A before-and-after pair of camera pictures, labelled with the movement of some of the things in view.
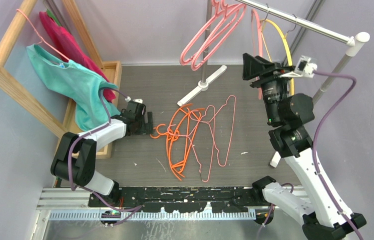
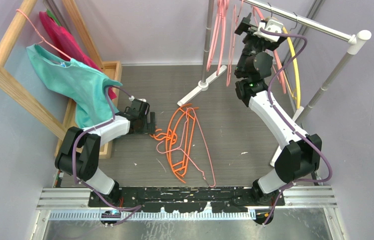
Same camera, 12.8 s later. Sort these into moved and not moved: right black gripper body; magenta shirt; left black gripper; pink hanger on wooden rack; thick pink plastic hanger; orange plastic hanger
Moved: thick pink plastic hanger; right black gripper body
Not moved: orange plastic hanger; magenta shirt; left black gripper; pink hanger on wooden rack
